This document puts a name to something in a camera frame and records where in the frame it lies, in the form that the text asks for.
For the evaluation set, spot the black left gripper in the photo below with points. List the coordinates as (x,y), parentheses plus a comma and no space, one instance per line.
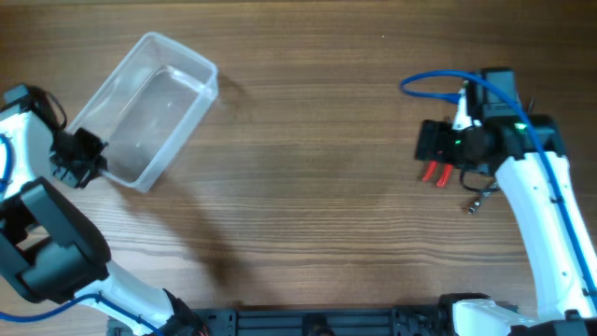
(75,159)

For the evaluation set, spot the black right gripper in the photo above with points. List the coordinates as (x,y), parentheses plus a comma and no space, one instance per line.
(430,141)

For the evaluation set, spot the red handled cutters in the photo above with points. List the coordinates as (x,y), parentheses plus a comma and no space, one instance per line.
(438,172)

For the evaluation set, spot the clear plastic storage container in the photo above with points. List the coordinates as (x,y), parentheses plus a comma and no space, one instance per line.
(148,108)

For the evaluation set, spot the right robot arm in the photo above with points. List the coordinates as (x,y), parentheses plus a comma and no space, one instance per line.
(534,175)

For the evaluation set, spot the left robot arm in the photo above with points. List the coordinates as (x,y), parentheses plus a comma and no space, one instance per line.
(50,251)

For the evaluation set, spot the small metal wrench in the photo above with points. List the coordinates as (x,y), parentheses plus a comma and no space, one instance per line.
(482,197)

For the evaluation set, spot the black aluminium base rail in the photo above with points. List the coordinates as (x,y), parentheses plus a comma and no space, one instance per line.
(399,320)

